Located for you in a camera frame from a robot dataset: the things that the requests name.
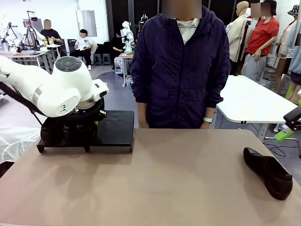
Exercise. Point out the white wristwatch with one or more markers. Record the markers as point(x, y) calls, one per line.
point(208, 120)

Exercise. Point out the person's right hand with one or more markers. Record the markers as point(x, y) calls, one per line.
point(143, 123)

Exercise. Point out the black stand pole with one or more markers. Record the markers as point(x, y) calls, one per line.
point(245, 37)

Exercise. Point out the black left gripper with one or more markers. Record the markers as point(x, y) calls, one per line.
point(84, 112)

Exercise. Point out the white wall panel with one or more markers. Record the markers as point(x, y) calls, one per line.
point(86, 23)

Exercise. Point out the black hanging device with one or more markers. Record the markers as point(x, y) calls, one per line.
point(143, 20)

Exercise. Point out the black metal shoe stand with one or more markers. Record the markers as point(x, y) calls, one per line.
point(117, 127)
point(61, 146)

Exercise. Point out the person in purple jacket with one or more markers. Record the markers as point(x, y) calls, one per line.
point(178, 70)

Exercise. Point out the grey stool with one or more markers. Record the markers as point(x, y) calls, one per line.
point(97, 57)
point(106, 57)

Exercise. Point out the person's right forearm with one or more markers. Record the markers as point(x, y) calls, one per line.
point(141, 109)

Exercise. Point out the white side table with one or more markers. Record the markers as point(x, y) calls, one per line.
point(247, 99)

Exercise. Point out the person's left hand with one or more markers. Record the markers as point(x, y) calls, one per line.
point(207, 126)

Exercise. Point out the white background robot rig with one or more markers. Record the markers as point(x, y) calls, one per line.
point(14, 48)

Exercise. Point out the seated person white t-shirt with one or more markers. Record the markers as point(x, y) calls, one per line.
point(83, 42)

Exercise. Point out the person's left forearm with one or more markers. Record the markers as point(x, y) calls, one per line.
point(210, 112)

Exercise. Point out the mannequin in beige jacket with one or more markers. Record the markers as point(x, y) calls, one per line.
point(235, 30)

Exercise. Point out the seated person black t-shirt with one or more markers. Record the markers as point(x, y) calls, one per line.
point(50, 34)

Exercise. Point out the computer case with lights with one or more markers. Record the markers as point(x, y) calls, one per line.
point(118, 66)

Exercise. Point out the white plastic sheet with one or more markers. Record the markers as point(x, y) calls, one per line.
point(14, 146)

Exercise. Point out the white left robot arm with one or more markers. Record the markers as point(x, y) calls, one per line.
point(58, 89)

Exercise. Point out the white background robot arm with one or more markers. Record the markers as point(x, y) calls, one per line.
point(127, 26)

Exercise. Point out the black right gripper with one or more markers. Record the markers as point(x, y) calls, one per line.
point(294, 118)

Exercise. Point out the seated person black clothes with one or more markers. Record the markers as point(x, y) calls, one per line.
point(116, 42)

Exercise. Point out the mannequin with bucket hat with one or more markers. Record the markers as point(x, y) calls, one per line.
point(291, 35)

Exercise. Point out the long wooden work table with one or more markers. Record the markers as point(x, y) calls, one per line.
point(23, 54)

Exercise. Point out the mannequin in red shirt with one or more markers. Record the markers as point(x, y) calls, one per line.
point(263, 35)

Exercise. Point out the black bag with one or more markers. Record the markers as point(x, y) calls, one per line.
point(103, 48)

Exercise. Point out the small wooden work table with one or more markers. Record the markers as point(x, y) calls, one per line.
point(124, 54)

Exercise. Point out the black camera tripod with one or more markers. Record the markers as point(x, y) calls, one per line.
point(40, 122)

